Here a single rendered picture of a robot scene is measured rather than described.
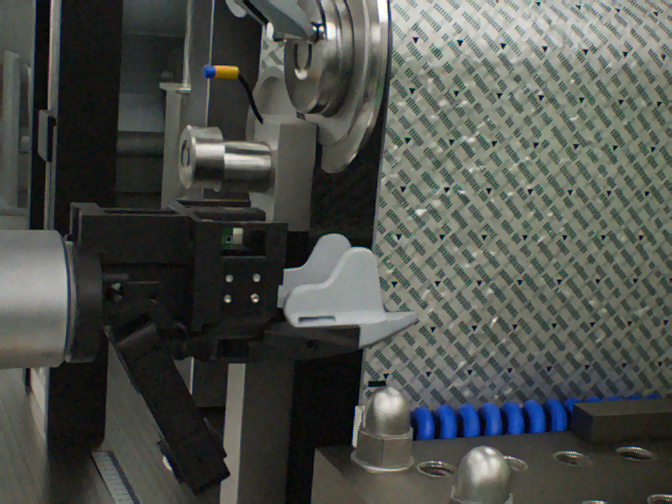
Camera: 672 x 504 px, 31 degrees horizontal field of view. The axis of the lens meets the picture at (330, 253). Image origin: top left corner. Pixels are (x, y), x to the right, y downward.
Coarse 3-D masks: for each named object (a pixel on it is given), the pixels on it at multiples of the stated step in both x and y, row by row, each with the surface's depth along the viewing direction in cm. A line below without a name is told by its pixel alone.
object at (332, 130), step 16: (352, 0) 72; (352, 16) 72; (368, 32) 70; (368, 48) 70; (352, 80) 72; (352, 96) 72; (384, 96) 71; (352, 112) 72; (320, 128) 77; (336, 128) 74; (336, 144) 75; (368, 144) 75
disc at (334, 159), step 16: (368, 0) 70; (384, 0) 69; (368, 16) 70; (384, 16) 69; (384, 32) 69; (384, 48) 69; (368, 64) 70; (384, 64) 69; (368, 80) 70; (384, 80) 69; (368, 96) 70; (368, 112) 70; (352, 128) 72; (368, 128) 70; (320, 144) 77; (352, 144) 72; (320, 160) 77; (336, 160) 75; (352, 160) 73
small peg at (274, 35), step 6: (270, 24) 72; (312, 24) 72; (270, 30) 72; (276, 30) 71; (270, 36) 72; (276, 36) 71; (282, 36) 72; (288, 36) 72; (294, 36) 72; (312, 36) 72; (288, 42) 72; (294, 42) 72; (300, 42) 72; (306, 42) 72; (312, 42) 73
